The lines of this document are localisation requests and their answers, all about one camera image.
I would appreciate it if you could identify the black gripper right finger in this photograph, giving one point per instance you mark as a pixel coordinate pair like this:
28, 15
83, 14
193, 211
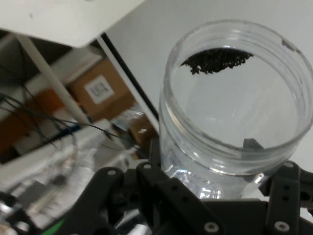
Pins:
291, 195

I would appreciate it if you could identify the clear plastic jar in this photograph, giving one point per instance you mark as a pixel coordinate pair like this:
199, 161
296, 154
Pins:
171, 102

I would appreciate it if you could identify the cardboard box white label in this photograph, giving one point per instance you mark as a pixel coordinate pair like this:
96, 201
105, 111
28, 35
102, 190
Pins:
122, 95

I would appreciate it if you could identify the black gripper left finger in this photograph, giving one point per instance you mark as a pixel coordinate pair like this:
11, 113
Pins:
97, 200

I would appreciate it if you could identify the plain cardboard box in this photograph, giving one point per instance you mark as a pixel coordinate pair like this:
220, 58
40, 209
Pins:
141, 128

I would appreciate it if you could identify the white table leg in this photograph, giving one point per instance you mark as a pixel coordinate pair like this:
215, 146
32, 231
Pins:
53, 80

